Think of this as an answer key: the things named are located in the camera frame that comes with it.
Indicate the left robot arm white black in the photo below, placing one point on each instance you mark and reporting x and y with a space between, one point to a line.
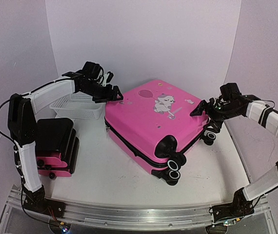
23 108

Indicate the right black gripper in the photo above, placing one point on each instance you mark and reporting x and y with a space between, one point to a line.
208 108

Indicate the pink and black folded case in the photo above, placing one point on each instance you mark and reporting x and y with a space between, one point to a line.
57 147

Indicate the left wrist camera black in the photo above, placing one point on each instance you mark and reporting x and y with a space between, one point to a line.
92 70

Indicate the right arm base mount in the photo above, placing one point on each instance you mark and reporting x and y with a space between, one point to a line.
238 208

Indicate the pink hard-shell suitcase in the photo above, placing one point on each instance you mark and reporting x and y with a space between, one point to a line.
153 125

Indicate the white plastic mesh basket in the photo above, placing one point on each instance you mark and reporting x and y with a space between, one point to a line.
77 106

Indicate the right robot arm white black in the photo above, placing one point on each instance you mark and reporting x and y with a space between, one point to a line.
258 111

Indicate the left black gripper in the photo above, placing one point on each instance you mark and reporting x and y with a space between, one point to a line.
115 97

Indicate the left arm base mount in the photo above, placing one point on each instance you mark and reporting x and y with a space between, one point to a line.
38 203

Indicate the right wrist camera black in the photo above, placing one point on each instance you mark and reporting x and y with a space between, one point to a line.
230 91

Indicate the curved aluminium rail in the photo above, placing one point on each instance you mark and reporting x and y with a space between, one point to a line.
155 219

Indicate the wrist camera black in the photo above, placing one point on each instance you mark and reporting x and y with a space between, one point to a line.
92 70
230 91

